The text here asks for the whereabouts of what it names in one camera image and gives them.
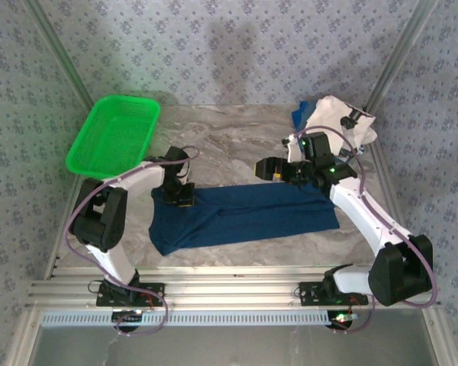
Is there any navy t-shirt with white print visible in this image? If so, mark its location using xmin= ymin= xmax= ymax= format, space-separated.
xmin=148 ymin=182 xmax=340 ymax=257

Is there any bright blue folded t-shirt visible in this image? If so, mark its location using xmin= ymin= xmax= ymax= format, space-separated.
xmin=291 ymin=108 xmax=310 ymax=130

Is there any white t-shirt with black print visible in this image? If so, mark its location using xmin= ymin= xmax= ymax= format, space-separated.
xmin=305 ymin=95 xmax=379 ymax=157

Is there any green plastic basket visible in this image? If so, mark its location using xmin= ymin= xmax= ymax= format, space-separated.
xmin=65 ymin=94 xmax=162 ymax=179

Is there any black controller board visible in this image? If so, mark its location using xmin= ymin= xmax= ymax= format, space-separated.
xmin=327 ymin=310 xmax=358 ymax=329
xmin=112 ymin=310 xmax=144 ymax=331

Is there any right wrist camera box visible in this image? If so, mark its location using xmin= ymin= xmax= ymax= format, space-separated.
xmin=282 ymin=133 xmax=303 ymax=163

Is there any aluminium front rail beam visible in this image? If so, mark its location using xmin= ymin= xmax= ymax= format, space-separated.
xmin=26 ymin=266 xmax=442 ymax=310

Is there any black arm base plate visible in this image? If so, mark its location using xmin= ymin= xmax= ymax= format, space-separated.
xmin=96 ymin=281 xmax=166 ymax=307
xmin=299 ymin=281 xmax=369 ymax=307

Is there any grey slotted cable duct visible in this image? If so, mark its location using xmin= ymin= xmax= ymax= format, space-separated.
xmin=40 ymin=310 xmax=331 ymax=328

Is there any aluminium frame post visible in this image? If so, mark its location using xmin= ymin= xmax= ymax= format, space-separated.
xmin=362 ymin=0 xmax=442 ymax=112

